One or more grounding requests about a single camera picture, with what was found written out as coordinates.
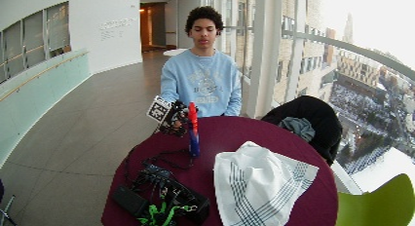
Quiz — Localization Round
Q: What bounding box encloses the white cube of black markers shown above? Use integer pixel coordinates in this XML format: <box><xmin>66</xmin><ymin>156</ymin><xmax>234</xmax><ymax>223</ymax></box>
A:
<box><xmin>145</xmin><ymin>95</ymin><xmax>175</xmax><ymax>126</ymax></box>

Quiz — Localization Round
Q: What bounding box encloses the grey curved railing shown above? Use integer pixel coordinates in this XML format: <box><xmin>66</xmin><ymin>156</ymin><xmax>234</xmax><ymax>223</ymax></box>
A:
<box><xmin>282</xmin><ymin>29</ymin><xmax>415</xmax><ymax>82</ymax></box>

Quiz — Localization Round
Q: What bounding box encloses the wooden handrail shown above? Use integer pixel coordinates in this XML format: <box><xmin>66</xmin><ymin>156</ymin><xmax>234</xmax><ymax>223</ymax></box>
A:
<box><xmin>0</xmin><ymin>50</ymin><xmax>89</xmax><ymax>103</ymax></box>

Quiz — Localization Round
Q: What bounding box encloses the grey cloth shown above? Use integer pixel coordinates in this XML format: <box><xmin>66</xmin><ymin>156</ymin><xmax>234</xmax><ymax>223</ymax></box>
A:
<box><xmin>278</xmin><ymin>116</ymin><xmax>318</xmax><ymax>143</ymax></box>

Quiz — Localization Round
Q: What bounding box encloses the black electronic device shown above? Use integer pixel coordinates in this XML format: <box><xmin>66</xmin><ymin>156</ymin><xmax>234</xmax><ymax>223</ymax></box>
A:
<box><xmin>133</xmin><ymin>164</ymin><xmax>211</xmax><ymax>226</ymax></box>

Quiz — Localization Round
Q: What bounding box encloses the white round table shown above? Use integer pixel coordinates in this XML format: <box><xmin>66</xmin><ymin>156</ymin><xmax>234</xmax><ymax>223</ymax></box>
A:
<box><xmin>162</xmin><ymin>48</ymin><xmax>189</xmax><ymax>57</ymax></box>

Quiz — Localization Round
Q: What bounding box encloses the green chair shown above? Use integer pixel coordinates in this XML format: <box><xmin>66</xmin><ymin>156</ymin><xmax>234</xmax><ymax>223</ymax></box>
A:
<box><xmin>335</xmin><ymin>172</ymin><xmax>415</xmax><ymax>226</ymax></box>

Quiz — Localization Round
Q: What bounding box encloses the green strap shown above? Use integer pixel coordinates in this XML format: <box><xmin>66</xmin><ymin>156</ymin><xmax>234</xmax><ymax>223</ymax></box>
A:
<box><xmin>135</xmin><ymin>201</ymin><xmax>191</xmax><ymax>226</ymax></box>

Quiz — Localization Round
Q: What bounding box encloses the black jacket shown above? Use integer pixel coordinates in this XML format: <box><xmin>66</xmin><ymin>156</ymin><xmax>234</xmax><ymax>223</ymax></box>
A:
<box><xmin>259</xmin><ymin>94</ymin><xmax>343</xmax><ymax>167</ymax></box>

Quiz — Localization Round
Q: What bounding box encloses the black flat box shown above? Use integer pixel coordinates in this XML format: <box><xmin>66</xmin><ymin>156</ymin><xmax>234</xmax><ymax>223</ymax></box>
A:
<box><xmin>112</xmin><ymin>185</ymin><xmax>150</xmax><ymax>218</ymax></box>

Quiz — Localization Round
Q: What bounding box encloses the white striped cloth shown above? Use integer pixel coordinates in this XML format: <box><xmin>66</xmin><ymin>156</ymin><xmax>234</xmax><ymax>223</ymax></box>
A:
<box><xmin>213</xmin><ymin>140</ymin><xmax>320</xmax><ymax>226</ymax></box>

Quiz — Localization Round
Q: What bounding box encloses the the person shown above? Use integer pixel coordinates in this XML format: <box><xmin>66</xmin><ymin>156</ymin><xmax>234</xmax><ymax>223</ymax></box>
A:
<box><xmin>159</xmin><ymin>5</ymin><xmax>243</xmax><ymax>119</ymax></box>

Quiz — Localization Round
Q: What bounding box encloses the black cable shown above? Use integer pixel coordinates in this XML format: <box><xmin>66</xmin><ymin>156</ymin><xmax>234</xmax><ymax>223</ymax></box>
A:
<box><xmin>123</xmin><ymin>147</ymin><xmax>195</xmax><ymax>185</ymax></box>

